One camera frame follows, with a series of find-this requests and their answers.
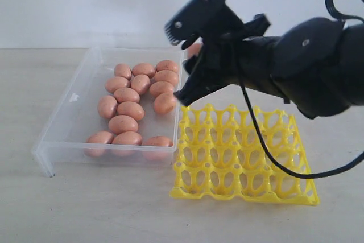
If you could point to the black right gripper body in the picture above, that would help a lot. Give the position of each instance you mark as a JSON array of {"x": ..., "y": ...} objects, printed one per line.
[{"x": 242, "y": 56}]

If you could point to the brown egg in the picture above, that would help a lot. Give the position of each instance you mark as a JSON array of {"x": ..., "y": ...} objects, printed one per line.
[
  {"x": 107, "y": 106},
  {"x": 167, "y": 76},
  {"x": 126, "y": 94},
  {"x": 160, "y": 87},
  {"x": 131, "y": 109},
  {"x": 169, "y": 65},
  {"x": 194, "y": 49},
  {"x": 144, "y": 69},
  {"x": 122, "y": 123},
  {"x": 159, "y": 142},
  {"x": 126, "y": 138},
  {"x": 165, "y": 103},
  {"x": 140, "y": 83},
  {"x": 122, "y": 70},
  {"x": 116, "y": 82},
  {"x": 100, "y": 137}
]

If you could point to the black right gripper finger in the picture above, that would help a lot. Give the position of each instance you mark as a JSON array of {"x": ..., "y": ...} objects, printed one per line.
[
  {"x": 201, "y": 80},
  {"x": 201, "y": 19}
]

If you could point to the yellow plastic egg tray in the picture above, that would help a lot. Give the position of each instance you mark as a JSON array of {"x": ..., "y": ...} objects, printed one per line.
[{"x": 220, "y": 155}]

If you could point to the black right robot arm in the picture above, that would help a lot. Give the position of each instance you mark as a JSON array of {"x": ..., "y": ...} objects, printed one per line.
[{"x": 317, "y": 65}]

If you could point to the clear plastic container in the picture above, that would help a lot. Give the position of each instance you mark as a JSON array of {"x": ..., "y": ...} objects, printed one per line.
[{"x": 63, "y": 139}]

